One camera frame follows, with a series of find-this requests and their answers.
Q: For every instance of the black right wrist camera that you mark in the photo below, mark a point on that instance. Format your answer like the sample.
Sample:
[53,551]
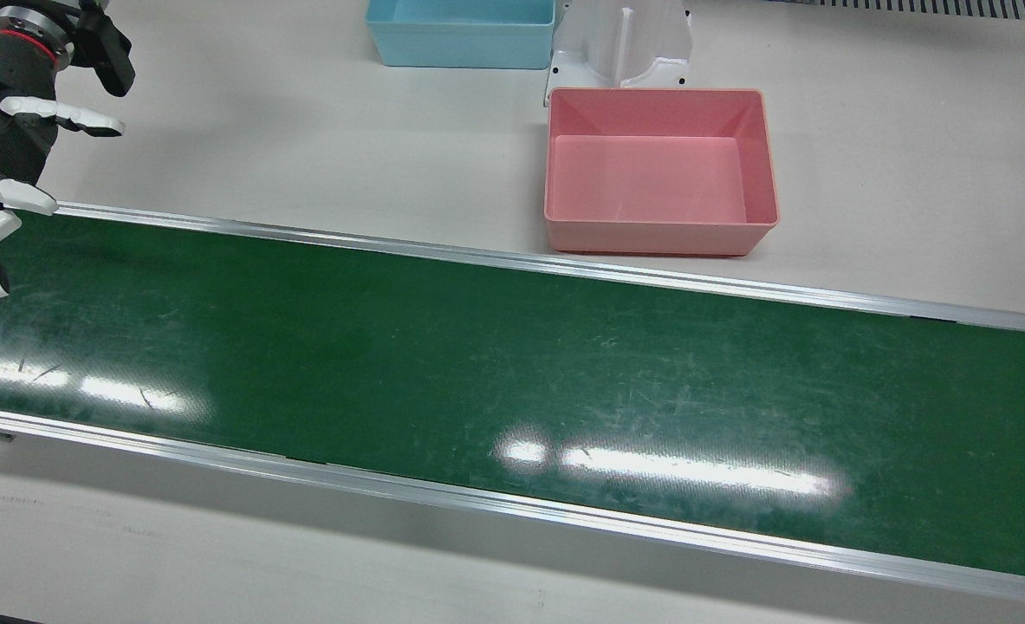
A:
[109,52]

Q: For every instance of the white pedestal column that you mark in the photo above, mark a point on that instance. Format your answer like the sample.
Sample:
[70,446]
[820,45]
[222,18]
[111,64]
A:
[616,43]

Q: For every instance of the pink plastic box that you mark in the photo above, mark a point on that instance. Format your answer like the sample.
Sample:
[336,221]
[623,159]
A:
[651,182]

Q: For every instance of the black ribbed grille panel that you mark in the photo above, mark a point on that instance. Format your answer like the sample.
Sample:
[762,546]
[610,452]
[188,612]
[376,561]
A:
[954,7]

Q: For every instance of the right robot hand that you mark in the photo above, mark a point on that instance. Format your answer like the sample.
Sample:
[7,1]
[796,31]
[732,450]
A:
[1,121]

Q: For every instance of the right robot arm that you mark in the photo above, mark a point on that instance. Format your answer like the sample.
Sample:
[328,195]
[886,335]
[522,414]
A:
[31,22]

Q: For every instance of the light blue plastic box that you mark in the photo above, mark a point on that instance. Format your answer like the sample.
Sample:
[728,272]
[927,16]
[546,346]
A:
[460,48]

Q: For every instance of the green conveyor belt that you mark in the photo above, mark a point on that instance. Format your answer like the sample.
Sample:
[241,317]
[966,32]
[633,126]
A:
[512,373]

